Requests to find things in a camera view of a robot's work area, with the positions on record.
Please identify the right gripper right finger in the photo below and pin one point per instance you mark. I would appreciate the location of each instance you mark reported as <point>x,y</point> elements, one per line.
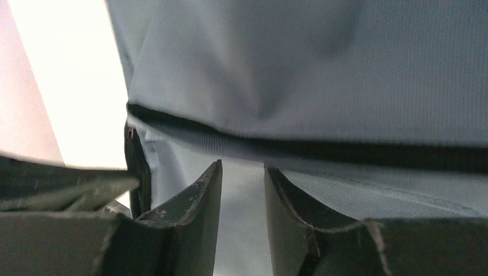
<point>307,237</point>

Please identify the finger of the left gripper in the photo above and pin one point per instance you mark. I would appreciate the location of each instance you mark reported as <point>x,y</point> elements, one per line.
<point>30,186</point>

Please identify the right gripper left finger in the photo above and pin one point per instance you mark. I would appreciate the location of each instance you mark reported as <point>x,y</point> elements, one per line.
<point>176,238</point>

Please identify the blue-grey student backpack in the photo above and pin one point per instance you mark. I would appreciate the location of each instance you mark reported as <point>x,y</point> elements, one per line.
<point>377,109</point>

